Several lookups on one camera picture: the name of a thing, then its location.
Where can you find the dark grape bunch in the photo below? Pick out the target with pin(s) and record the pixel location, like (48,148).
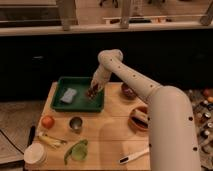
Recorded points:
(93,91)

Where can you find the dark red bowl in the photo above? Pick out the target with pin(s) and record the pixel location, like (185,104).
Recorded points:
(128,92)

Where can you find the blue grey sponge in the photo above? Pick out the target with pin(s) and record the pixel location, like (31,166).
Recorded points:
(68,95)

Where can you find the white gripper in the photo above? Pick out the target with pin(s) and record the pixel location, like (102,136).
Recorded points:
(100,78)

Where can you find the orange fruit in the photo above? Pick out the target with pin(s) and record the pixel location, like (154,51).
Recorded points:
(47,122)

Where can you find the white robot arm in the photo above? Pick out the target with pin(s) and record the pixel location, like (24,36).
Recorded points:
(173,144)

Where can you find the yellow block in bowl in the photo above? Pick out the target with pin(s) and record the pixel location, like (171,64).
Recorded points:
(141,116)

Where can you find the green plastic tray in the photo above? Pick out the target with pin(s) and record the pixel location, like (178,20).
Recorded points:
(80,102)

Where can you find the small metal cup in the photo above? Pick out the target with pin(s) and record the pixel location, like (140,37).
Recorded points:
(75,124)

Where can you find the yellow banana peel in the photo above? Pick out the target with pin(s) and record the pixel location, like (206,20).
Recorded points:
(51,141)

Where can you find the orange bowl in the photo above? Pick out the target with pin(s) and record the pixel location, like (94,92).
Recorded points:
(134,123)

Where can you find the white round lid stack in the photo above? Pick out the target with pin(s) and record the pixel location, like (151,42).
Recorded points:
(35,154)

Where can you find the white handled brush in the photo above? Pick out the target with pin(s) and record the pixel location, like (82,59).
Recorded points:
(133,156)

